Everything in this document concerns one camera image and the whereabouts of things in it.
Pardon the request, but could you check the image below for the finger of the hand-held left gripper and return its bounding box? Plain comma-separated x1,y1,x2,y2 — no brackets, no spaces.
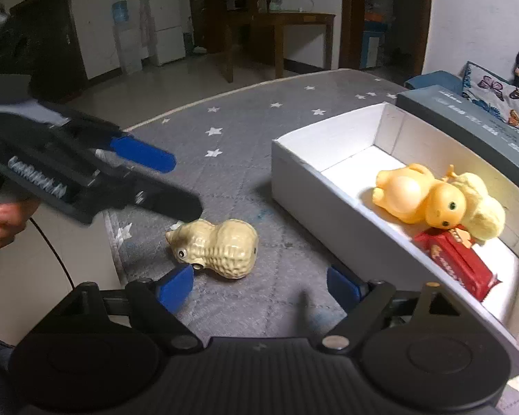
67,114,176,174
91,168,204,224

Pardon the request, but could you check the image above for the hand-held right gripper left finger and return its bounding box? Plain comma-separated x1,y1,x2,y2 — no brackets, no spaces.
47,266,204,353

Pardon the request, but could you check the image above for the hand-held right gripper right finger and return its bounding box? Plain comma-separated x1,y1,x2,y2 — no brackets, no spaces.
322,266,463,355

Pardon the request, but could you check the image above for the beige peanut shaped toy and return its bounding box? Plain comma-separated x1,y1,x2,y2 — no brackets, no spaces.
165,218,259,278

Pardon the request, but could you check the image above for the white cardboard box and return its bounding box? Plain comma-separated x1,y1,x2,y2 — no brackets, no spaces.
272,101,519,377

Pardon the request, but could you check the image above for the person's left hand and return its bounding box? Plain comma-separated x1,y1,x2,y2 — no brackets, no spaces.
0,202,39,249

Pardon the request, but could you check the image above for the grey star print mattress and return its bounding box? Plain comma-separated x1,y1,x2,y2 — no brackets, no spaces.
104,68,519,394

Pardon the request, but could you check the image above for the white water dispenser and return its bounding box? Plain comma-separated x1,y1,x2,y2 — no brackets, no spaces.
115,26,143,74

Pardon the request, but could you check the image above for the orange rubber duck toy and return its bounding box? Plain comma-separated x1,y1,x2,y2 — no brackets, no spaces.
372,163,468,230

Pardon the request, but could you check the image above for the red snack packet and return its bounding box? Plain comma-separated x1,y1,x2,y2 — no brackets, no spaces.
413,228,503,303

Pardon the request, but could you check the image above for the dark wooden door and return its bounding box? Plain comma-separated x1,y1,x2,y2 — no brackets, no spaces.
9,0,89,104

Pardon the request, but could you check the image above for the white refrigerator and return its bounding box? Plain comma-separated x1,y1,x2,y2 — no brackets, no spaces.
147,0,186,66

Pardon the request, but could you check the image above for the blue water bottle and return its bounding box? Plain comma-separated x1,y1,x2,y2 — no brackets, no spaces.
111,1,131,27

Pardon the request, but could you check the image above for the yellow plush toy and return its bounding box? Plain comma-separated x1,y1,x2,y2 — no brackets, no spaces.
450,172,507,243

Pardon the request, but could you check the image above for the brown wooden table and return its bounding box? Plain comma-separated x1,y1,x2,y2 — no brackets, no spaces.
216,11,336,84

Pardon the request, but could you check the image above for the dark grey printed box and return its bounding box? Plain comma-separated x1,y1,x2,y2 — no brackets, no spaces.
395,84,519,206

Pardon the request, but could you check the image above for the blue cushion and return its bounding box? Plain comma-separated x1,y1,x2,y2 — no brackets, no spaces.
404,70,465,96

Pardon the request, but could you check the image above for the butterfly print pillow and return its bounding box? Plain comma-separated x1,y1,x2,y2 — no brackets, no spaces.
461,61,519,145

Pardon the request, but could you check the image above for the thin black cable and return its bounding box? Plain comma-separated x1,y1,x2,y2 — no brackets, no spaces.
28,217,75,290

